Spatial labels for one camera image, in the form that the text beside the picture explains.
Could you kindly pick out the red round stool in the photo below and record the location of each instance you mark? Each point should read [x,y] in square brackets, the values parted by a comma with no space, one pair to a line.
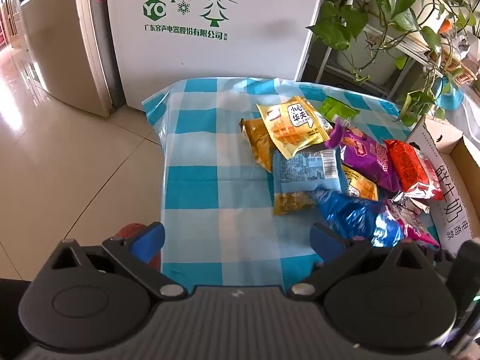
[131,229]

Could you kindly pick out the green snack packet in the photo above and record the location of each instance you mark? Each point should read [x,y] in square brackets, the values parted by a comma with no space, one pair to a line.
[337,109]

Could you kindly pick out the purple snack packet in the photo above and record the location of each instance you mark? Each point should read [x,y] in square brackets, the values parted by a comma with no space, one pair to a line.
[367,157]

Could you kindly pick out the pink snack packet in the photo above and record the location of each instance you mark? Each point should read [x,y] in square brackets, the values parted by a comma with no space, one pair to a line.
[412,225]

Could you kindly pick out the red snack packet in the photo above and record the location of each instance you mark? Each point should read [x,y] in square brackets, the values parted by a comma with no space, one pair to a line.
[412,168]

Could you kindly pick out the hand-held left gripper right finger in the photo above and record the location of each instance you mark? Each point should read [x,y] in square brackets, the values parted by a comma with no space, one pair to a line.
[326,240]

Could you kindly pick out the white tree-print cardboard box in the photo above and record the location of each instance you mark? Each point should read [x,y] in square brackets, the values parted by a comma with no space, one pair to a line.
[225,63]

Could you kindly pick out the blue and yellow snack packet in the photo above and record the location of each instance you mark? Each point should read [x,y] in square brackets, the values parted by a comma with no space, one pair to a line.
[303,172]

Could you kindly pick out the silver refrigerator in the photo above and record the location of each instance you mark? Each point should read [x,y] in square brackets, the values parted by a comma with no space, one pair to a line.
[63,45]

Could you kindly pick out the blue plastic container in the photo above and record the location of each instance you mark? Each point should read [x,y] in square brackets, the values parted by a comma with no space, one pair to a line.
[452,97]

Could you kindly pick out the blue white checked tablecloth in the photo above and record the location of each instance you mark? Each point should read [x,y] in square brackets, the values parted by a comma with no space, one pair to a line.
[195,180]

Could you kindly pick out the blue and silver foil packet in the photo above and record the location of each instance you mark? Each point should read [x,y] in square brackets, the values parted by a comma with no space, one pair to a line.
[356,213]

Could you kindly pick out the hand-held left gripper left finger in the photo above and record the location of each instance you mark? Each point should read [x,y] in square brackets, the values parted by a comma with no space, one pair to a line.
[150,238]

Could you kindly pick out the orange snack packet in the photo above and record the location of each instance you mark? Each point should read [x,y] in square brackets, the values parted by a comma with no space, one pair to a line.
[257,142]

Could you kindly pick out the yellow waffle snack packet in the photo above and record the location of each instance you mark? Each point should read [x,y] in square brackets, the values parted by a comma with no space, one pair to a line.
[362,185]
[292,127]

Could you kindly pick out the white metal plant rack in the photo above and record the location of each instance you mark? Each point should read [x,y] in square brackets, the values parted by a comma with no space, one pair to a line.
[408,45]

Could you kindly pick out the wicker basket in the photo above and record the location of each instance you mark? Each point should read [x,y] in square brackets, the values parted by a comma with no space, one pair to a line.
[455,69]

